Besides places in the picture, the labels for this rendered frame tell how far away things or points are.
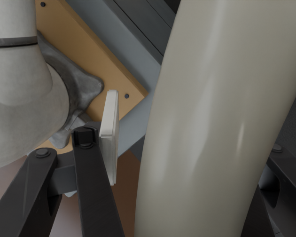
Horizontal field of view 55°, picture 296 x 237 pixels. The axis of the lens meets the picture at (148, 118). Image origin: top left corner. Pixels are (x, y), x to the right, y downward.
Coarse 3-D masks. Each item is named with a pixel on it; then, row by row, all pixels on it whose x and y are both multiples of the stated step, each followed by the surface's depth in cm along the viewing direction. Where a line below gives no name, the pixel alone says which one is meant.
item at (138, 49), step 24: (72, 0) 54; (96, 0) 53; (120, 0) 62; (144, 0) 86; (96, 24) 54; (120, 24) 53; (144, 24) 65; (168, 24) 91; (120, 48) 55; (144, 48) 54; (144, 72) 55; (120, 120) 60; (144, 120) 58; (120, 144) 61; (72, 192) 69
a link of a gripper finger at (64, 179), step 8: (72, 152) 14; (64, 160) 13; (72, 160) 13; (56, 168) 12; (64, 168) 13; (72, 168) 13; (56, 176) 13; (64, 176) 13; (72, 176) 13; (48, 184) 13; (56, 184) 13; (64, 184) 13; (72, 184) 13; (48, 192) 13; (56, 192) 13; (64, 192) 13
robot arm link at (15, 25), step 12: (0, 0) 34; (12, 0) 35; (24, 0) 37; (0, 12) 34; (12, 12) 35; (24, 12) 37; (0, 24) 35; (12, 24) 36; (24, 24) 38; (36, 24) 42; (0, 36) 35; (12, 36) 36; (24, 36) 38; (36, 36) 41
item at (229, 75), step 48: (192, 0) 5; (240, 0) 5; (288, 0) 4; (192, 48) 5; (240, 48) 5; (288, 48) 5; (192, 96) 5; (240, 96) 5; (288, 96) 5; (144, 144) 7; (192, 144) 6; (240, 144) 6; (144, 192) 7; (192, 192) 6; (240, 192) 6
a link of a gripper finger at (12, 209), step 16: (32, 160) 12; (48, 160) 12; (16, 176) 11; (32, 176) 11; (48, 176) 11; (16, 192) 10; (32, 192) 10; (0, 208) 9; (16, 208) 9; (32, 208) 10; (48, 208) 11; (0, 224) 9; (16, 224) 9; (32, 224) 10; (48, 224) 11
